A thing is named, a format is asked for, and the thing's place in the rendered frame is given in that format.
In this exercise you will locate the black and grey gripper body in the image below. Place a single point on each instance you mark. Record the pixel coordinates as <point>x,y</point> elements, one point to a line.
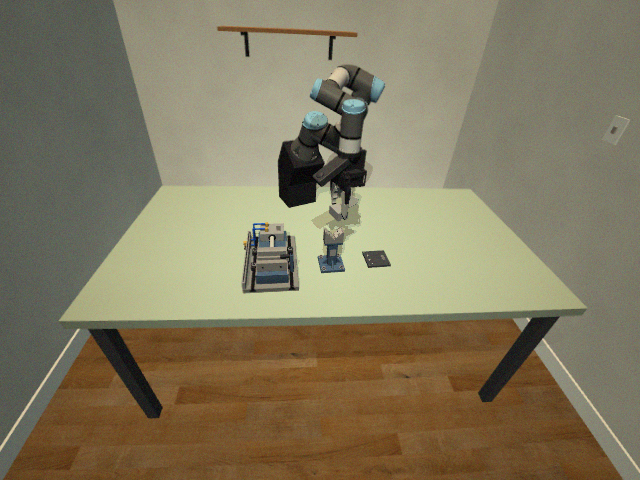
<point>354,172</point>

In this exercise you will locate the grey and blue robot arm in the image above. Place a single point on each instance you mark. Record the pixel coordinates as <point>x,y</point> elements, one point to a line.
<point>347,131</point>

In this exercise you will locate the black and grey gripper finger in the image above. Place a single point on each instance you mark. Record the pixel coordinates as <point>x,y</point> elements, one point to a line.
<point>348,200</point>
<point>335,192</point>

